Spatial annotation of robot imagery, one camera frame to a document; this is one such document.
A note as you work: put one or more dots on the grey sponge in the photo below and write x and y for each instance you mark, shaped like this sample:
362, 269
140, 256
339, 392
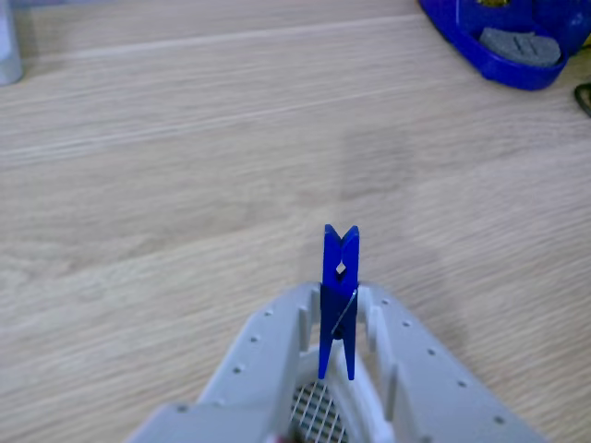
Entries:
517, 48

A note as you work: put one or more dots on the blue clothes peg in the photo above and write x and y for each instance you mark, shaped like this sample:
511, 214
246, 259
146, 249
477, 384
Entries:
333, 314

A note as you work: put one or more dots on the grey metal cylinder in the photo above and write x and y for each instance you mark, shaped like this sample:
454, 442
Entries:
8, 46

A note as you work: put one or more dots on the white lattice crate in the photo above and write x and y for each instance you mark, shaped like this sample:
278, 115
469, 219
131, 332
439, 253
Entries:
318, 413

